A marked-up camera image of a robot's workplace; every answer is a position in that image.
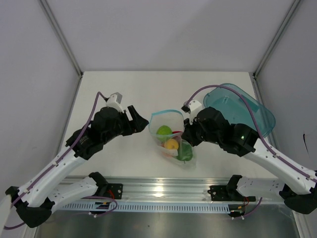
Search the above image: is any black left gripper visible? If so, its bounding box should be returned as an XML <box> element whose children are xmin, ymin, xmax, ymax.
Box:
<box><xmin>103</xmin><ymin>105</ymin><xmax>148</xmax><ymax>144</ymax></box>

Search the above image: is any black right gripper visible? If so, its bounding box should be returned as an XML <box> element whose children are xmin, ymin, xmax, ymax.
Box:
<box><xmin>182</xmin><ymin>115</ymin><xmax>221</xmax><ymax>147</ymax></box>

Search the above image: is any dark green toy bell pepper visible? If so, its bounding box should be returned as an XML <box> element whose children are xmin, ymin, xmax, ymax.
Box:
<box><xmin>176</xmin><ymin>141</ymin><xmax>193</xmax><ymax>161</ymax></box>

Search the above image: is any yellow toy lemon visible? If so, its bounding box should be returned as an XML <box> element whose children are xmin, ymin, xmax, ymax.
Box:
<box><xmin>164</xmin><ymin>139</ymin><xmax>179</xmax><ymax>150</ymax></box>

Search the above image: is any clear zip bag teal zipper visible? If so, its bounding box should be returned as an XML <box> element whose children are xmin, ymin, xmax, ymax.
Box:
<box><xmin>148</xmin><ymin>109</ymin><xmax>196</xmax><ymax>170</ymax></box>

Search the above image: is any light green toy fruit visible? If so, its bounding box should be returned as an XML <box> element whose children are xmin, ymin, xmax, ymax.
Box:
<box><xmin>156</xmin><ymin>125</ymin><xmax>172</xmax><ymax>136</ymax></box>

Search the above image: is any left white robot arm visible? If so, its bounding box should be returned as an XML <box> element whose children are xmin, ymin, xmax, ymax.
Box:
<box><xmin>5</xmin><ymin>106</ymin><xmax>149</xmax><ymax>228</ymax></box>

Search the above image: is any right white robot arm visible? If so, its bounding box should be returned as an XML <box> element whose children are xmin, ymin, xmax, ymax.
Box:
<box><xmin>181</xmin><ymin>105</ymin><xmax>317</xmax><ymax>214</ymax></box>

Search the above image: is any teal plastic tub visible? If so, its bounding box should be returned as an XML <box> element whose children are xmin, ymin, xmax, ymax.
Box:
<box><xmin>203</xmin><ymin>83</ymin><xmax>275</xmax><ymax>138</ymax></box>

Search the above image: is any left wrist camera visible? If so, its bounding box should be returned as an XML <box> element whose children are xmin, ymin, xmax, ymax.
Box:
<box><xmin>106</xmin><ymin>92</ymin><xmax>122</xmax><ymax>106</ymax></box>

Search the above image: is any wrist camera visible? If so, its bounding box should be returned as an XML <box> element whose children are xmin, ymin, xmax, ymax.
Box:
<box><xmin>181</xmin><ymin>100</ymin><xmax>203</xmax><ymax>114</ymax></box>
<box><xmin>106</xmin><ymin>92</ymin><xmax>122</xmax><ymax>106</ymax></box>

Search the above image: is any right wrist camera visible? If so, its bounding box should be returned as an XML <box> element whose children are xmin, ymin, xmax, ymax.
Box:
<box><xmin>181</xmin><ymin>100</ymin><xmax>203</xmax><ymax>114</ymax></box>

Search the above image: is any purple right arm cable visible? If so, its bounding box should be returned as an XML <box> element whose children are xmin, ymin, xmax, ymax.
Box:
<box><xmin>183</xmin><ymin>84</ymin><xmax>317</xmax><ymax>180</ymax></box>

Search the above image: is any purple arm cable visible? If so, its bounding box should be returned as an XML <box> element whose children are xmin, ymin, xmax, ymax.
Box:
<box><xmin>183</xmin><ymin>84</ymin><xmax>317</xmax><ymax>180</ymax></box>
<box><xmin>3</xmin><ymin>91</ymin><xmax>109</xmax><ymax>229</ymax></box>

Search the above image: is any aluminium mounting rail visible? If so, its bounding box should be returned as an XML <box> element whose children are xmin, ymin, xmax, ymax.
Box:
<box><xmin>59</xmin><ymin>176</ymin><xmax>285</xmax><ymax>205</ymax></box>

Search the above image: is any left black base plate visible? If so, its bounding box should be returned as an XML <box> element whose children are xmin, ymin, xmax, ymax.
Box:
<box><xmin>98</xmin><ymin>183</ymin><xmax>123</xmax><ymax>200</ymax></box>

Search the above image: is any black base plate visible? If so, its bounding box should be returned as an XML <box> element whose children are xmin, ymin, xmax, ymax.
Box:
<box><xmin>207</xmin><ymin>185</ymin><xmax>256</xmax><ymax>202</ymax></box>
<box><xmin>98</xmin><ymin>183</ymin><xmax>123</xmax><ymax>200</ymax></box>

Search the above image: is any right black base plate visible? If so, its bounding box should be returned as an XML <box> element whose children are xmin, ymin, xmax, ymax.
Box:
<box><xmin>207</xmin><ymin>185</ymin><xmax>256</xmax><ymax>202</ymax></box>

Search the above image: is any white slotted cable duct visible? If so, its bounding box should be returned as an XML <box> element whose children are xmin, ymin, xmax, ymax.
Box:
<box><xmin>60</xmin><ymin>201</ymin><xmax>230</xmax><ymax>214</ymax></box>

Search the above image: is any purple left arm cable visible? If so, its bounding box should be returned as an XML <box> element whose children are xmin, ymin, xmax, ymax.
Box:
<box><xmin>3</xmin><ymin>91</ymin><xmax>109</xmax><ymax>229</ymax></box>

